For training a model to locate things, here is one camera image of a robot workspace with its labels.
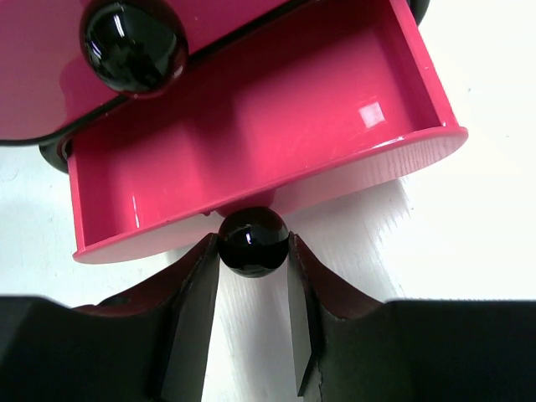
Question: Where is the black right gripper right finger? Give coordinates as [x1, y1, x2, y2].
[287, 234, 535, 401]

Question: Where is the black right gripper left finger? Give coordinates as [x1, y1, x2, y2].
[1, 234, 219, 401]

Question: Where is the pink black makeup drawer organizer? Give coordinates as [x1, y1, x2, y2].
[1, 1, 468, 264]

